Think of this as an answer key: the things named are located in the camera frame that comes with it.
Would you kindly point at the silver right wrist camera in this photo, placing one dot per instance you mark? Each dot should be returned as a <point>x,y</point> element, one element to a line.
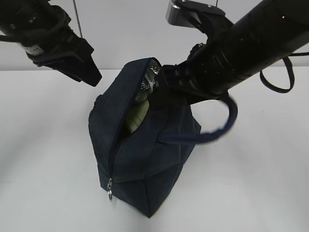
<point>191,14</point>

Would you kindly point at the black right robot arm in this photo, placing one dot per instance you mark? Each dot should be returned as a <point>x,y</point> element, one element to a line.
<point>271,31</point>

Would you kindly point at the navy blue lunch bag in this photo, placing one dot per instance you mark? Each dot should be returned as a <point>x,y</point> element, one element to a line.
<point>141,167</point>

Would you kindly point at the green lidded food container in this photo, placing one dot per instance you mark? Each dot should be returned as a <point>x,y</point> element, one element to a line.
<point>136,115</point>

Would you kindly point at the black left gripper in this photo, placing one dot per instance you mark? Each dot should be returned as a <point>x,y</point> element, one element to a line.
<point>49,41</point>

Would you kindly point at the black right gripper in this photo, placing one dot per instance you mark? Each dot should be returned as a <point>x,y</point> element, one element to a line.
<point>205,75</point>

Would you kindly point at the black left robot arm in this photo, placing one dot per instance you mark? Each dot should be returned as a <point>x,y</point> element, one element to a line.
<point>10,17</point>

